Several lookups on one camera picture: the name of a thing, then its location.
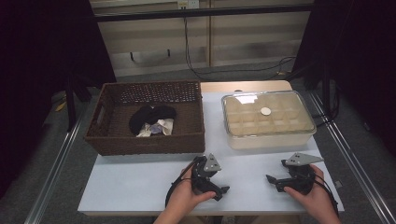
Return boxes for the white wall socket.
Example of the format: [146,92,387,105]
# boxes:
[177,0,200,9]

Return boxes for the right hand-held gripper cable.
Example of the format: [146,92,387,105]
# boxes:
[311,172,340,216]

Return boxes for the black sock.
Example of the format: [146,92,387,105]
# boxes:
[145,105,177,125]
[129,105,154,136]

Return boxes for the metal floor rail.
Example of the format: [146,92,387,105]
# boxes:
[23,115,85,224]
[307,90,396,224]

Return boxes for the black metal stand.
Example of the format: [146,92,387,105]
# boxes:
[64,62,94,133]

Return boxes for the person's right hand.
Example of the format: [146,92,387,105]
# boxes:
[283,163,337,218]

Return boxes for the left hand-held gripper cable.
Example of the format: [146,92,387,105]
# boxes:
[164,161,195,209]

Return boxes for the person's left hand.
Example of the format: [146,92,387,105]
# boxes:
[167,166,218,217]

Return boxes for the cream divided storage box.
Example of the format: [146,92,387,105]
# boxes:
[221,90,318,150]

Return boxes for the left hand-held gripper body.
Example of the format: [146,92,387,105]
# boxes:
[190,153,222,197]

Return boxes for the cream sock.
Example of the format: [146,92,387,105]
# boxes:
[157,118,175,136]
[135,122,153,138]

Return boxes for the clear plastic lid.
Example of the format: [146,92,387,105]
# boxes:
[220,90,318,138]

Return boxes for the brown wicker basket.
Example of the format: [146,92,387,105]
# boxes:
[83,79,206,157]

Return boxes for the black curtain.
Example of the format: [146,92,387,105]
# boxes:
[292,0,396,157]

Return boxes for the person's beige trousers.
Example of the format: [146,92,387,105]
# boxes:
[183,215,302,224]

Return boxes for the black wall cable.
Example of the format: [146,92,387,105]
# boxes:
[183,17,297,80]

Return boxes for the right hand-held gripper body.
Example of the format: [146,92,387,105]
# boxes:
[275,152,325,196]

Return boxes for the hand-held gripper cable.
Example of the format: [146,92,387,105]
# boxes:
[311,172,340,216]
[164,161,195,209]

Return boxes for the black horizontal bar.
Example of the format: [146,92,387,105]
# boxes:
[92,4,314,22]

